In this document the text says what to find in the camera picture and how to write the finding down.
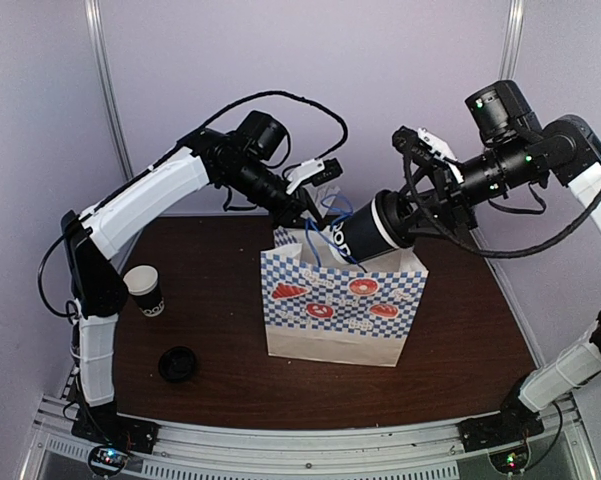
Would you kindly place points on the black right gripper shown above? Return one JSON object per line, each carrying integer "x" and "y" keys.
{"x": 447, "y": 188}

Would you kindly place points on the wrapped white straws bundle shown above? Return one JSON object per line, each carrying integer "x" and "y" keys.
{"x": 325, "y": 195}

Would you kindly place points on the black paper coffee cup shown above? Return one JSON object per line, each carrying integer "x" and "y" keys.
{"x": 362, "y": 236}

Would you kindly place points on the black paper cups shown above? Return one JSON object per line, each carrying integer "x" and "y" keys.
{"x": 143, "y": 284}

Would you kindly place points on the aluminium frame post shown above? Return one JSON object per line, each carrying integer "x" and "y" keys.
{"x": 512, "y": 40}
{"x": 97, "y": 39}

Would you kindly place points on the remaining black lids stack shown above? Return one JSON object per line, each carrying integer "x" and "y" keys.
{"x": 177, "y": 364}

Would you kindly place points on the black plastic cup lid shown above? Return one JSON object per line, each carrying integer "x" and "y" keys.
{"x": 400, "y": 220}

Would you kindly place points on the blue checkered paper bag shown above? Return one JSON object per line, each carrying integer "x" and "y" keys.
{"x": 317, "y": 308}

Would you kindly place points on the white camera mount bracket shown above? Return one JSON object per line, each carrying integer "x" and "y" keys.
{"x": 315, "y": 172}

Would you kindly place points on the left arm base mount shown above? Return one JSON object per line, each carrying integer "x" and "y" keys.
{"x": 116, "y": 438}

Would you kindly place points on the aluminium front rail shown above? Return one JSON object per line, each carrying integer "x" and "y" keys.
{"x": 432, "y": 450}

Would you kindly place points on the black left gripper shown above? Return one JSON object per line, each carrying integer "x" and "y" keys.
{"x": 290, "y": 214}

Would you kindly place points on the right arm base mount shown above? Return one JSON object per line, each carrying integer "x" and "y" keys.
{"x": 504, "y": 438}

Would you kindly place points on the white right camera bracket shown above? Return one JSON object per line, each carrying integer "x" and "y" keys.
{"x": 435, "y": 145}

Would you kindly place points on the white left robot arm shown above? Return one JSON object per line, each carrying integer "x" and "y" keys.
{"x": 94, "y": 237}

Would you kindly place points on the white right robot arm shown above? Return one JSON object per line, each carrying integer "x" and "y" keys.
{"x": 487, "y": 324}

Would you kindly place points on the left aluminium frame post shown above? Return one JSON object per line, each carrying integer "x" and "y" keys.
{"x": 97, "y": 39}

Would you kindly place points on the right aluminium frame post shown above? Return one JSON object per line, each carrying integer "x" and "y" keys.
{"x": 512, "y": 40}

